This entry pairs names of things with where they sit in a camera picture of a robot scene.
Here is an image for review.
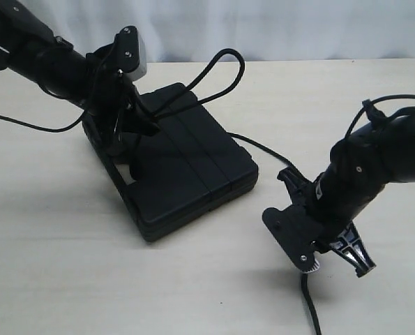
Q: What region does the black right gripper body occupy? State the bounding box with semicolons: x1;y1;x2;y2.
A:
276;167;354;252

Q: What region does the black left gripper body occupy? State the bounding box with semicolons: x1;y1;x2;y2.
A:
82;55;136;153

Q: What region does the black plastic carrying case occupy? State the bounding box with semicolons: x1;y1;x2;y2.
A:
82;82;259;244

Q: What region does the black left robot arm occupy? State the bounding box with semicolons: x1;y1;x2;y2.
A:
0;1;160;154

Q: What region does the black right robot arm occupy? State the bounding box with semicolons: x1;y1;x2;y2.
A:
267;100;415;277

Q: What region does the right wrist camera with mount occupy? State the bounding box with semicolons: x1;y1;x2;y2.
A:
262;204;324;274

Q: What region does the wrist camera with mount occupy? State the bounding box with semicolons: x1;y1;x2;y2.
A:
262;204;324;274
116;26;147;82

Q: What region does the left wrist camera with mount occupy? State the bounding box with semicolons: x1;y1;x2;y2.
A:
116;26;147;82

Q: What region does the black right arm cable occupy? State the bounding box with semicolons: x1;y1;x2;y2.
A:
345;94;415;140

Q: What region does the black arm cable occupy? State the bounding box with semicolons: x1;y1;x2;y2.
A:
345;94;415;140
0;52;131;134

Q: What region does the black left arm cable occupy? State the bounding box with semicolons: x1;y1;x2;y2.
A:
0;52;131;134

